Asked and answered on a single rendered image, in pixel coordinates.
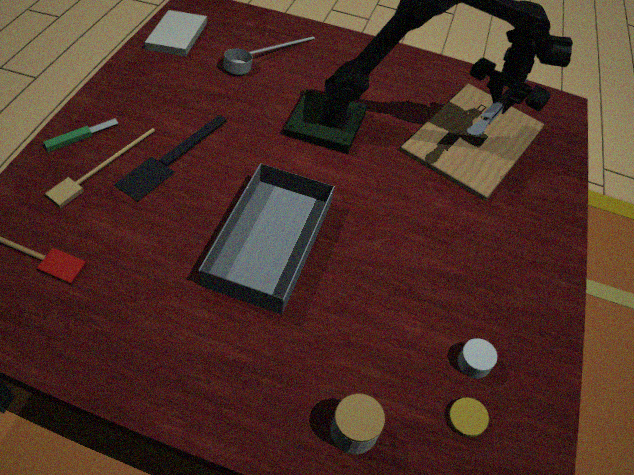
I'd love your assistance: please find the light brown wooden board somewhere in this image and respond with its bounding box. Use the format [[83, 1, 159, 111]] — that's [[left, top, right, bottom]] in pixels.
[[400, 84, 544, 201]]

